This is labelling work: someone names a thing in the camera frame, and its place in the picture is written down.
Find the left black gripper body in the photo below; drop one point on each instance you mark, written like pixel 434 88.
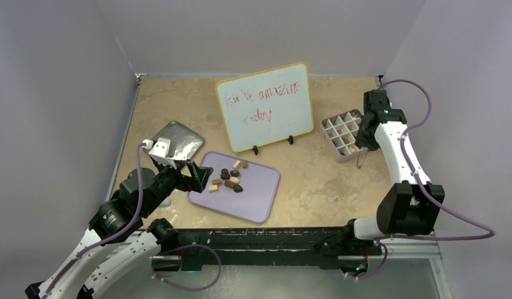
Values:
pixel 170 179

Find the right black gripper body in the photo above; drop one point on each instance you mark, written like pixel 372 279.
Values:
pixel 364 137

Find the lilac plastic tray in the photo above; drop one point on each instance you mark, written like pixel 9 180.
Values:
pixel 259 183

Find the metal tweezers black tips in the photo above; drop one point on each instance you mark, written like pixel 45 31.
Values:
pixel 361 157

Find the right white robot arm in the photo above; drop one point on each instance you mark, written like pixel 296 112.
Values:
pixel 406 208

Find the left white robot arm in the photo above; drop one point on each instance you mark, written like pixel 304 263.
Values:
pixel 88 269

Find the dark round chocolate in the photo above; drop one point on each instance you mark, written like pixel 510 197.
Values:
pixel 235 173

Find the light blue marker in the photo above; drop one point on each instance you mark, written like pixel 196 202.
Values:
pixel 166 202

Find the silver metal box lid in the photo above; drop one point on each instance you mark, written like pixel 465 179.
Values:
pixel 185 142

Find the yellow framed whiteboard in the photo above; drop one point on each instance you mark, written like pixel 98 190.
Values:
pixel 266 107

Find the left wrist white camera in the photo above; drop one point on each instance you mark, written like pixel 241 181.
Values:
pixel 159 151

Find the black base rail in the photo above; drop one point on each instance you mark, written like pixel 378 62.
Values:
pixel 328 248

